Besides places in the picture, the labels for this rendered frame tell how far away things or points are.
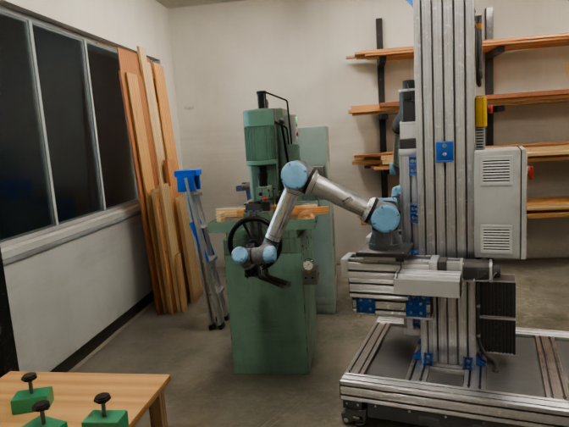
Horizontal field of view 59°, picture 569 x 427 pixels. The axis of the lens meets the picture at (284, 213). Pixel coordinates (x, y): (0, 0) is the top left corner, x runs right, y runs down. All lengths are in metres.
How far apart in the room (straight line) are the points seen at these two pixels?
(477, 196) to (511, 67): 3.11
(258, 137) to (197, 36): 2.75
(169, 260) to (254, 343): 1.39
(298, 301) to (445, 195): 1.01
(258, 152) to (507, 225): 1.33
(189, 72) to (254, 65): 0.68
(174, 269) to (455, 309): 2.37
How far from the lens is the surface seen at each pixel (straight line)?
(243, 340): 2.97
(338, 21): 5.19
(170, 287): 4.13
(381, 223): 2.10
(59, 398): 1.93
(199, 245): 3.61
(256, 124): 2.79
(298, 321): 2.87
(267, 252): 2.21
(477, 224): 2.34
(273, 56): 5.20
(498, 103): 4.83
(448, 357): 2.61
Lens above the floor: 1.34
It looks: 9 degrees down
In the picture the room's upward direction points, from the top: 4 degrees counter-clockwise
